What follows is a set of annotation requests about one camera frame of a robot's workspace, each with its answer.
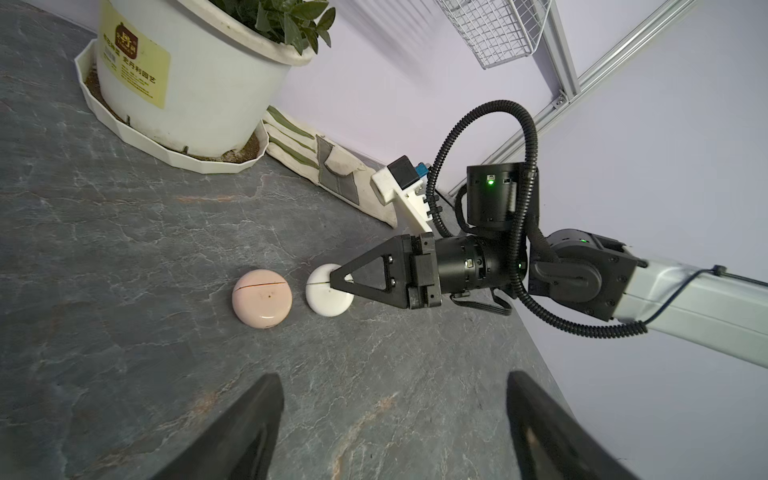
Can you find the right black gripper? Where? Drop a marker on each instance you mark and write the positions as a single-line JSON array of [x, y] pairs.
[[432, 267]]

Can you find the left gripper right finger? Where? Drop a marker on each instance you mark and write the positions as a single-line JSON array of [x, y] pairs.
[[548, 442]]

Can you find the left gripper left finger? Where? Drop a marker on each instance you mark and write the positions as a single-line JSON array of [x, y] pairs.
[[240, 443]]

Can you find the white earbud charging case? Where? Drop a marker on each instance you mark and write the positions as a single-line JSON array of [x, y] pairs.
[[321, 297]]

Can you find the pink earbud charging case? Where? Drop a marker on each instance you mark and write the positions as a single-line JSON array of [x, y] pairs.
[[262, 299]]

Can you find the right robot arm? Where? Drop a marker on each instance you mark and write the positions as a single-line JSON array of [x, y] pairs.
[[580, 283]]

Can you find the beige gardening glove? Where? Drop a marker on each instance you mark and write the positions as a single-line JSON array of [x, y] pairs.
[[308, 153]]

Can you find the potted green plant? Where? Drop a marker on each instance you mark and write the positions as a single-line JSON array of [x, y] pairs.
[[188, 82]]

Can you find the long white wire basket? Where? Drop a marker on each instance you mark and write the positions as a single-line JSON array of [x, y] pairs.
[[498, 31]]

